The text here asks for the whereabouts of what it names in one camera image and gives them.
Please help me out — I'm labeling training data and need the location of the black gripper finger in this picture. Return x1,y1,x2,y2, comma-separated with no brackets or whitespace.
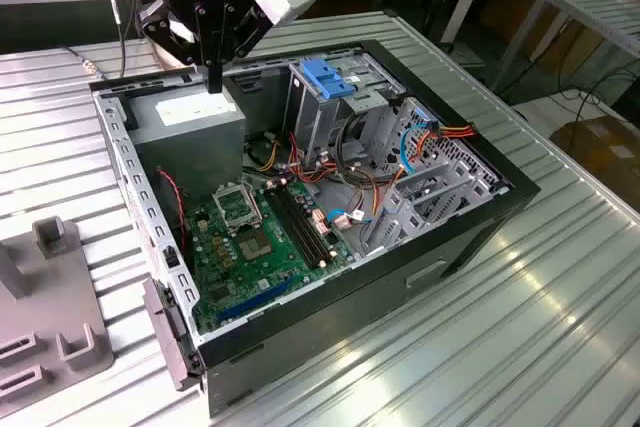
214,0,272,94
137,0,217,94

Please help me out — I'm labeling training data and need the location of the orange red power wire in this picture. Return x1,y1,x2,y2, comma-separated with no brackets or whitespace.
414,121,476,153

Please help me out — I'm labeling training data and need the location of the grey metal disk bay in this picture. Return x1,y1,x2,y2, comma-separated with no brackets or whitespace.
359,161,511,256

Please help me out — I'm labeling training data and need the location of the blue plastic drive latch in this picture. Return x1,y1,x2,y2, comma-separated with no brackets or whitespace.
301,59,357,101

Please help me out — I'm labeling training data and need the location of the grey metal drive cage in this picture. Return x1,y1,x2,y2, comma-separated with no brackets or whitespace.
287,49,409,168

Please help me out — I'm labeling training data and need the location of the grey power supply unit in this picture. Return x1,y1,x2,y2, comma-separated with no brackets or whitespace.
124,81,247,208

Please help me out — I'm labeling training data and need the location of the black case fan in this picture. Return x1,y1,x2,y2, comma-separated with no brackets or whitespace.
149,165,197,276

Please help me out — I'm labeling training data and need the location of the black RAM slot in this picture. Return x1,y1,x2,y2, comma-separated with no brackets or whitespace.
283,182,335,259
264,190,318,269
271,188,324,266
277,185,330,263

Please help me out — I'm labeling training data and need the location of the pink board connector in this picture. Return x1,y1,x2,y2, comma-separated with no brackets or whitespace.
310,209,333,239

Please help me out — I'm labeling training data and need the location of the CPU socket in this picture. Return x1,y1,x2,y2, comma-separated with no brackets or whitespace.
237,229,276,263

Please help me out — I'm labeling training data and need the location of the green motherboard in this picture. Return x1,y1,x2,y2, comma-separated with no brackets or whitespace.
187,179,351,336

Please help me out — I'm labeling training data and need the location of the blue expansion slot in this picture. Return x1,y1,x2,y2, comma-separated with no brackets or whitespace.
217,274,296,326

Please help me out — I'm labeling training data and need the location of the grey parts rack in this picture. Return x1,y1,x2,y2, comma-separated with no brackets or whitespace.
0,215,115,406

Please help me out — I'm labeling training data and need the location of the black open PC case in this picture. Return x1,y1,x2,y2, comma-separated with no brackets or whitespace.
88,38,542,418

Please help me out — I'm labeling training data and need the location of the grey case end panel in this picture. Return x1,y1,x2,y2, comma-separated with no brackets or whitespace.
142,277,207,393

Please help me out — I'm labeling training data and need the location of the metal slat side table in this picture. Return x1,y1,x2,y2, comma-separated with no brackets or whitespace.
492,0,640,93

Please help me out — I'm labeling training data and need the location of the large cardboard box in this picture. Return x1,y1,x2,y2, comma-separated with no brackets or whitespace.
549,114,640,208

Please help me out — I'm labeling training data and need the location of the yellow orange wire bundle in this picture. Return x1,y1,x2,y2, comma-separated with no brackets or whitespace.
255,140,282,173

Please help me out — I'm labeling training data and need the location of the black cable loop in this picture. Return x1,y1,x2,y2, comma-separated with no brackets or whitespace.
333,111,386,188

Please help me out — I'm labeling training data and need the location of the metal socket cover frame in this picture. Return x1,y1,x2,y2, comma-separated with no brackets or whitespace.
212,180,263,237

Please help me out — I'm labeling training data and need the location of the orange red wire bundle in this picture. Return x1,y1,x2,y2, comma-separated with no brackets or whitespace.
287,131,406,221

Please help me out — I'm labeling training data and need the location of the red black twisted wire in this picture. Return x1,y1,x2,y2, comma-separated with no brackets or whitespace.
157,169,191,254

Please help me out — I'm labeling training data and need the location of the blue data wire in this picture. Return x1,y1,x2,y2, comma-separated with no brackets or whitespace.
399,109,439,176

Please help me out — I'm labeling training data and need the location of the white connector blue wire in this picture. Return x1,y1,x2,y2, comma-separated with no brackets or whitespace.
329,207,375,234

